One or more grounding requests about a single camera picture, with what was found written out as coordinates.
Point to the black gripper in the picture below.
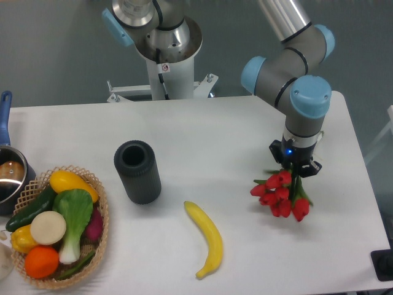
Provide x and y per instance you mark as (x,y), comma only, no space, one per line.
(298,159)

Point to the red tulip bouquet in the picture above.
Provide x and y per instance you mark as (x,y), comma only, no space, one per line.
(283,193)

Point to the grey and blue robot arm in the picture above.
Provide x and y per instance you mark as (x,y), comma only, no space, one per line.
(168,40)

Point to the yellow banana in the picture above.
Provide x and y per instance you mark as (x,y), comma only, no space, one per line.
(212,237)

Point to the black device at edge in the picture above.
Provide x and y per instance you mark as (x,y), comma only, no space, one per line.
(382,263)

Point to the dark grey ribbed vase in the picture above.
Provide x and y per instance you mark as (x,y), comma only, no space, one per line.
(136,165)

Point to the purple sweet potato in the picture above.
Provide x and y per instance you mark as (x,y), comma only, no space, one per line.
(94,229)

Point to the green bok choy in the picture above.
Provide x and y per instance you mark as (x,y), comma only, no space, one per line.
(76,207)

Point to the green chili pepper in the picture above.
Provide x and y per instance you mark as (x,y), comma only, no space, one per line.
(78,267)

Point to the yellow squash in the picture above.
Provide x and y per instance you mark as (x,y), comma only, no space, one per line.
(62,180)

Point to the dark green cucumber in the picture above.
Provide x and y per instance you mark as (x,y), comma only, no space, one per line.
(43,202)

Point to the beige round mushroom cap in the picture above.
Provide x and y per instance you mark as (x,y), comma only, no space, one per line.
(48,228)

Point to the woven wicker basket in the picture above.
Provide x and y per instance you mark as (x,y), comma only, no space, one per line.
(30,193)

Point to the orange fruit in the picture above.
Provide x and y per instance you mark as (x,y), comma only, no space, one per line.
(41,262)

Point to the yellow bell pepper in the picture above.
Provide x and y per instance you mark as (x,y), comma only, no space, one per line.
(22,240)

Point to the white garlic bulb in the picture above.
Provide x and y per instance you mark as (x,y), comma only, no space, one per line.
(5,258)

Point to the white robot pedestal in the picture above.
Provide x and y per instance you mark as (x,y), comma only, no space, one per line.
(167,81)

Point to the blue handled saucepan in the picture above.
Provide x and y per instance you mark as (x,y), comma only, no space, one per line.
(16,172)

